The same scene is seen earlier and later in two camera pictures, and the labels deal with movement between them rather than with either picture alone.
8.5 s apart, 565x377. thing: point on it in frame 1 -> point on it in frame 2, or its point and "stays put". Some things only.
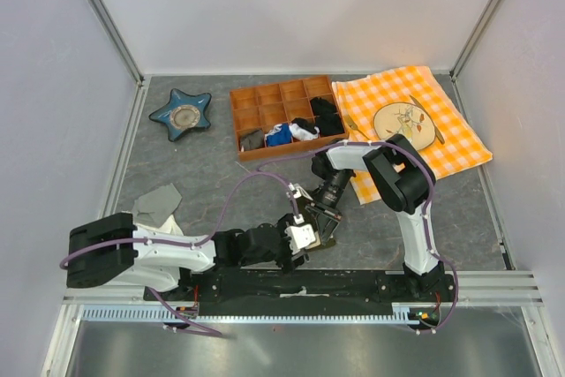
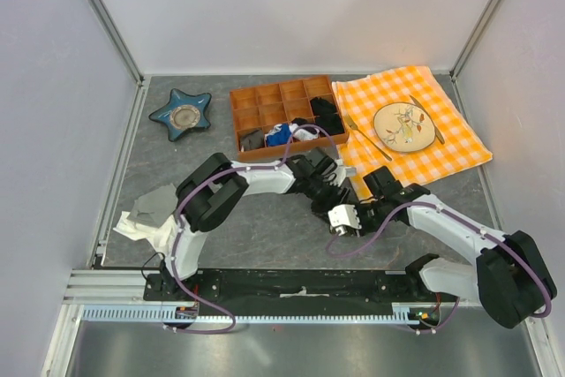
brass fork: x=353 y=125 stays put
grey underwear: x=154 y=207 stays put
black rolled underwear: x=327 y=116 stays put
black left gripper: x=286 y=262 -> x=321 y=209
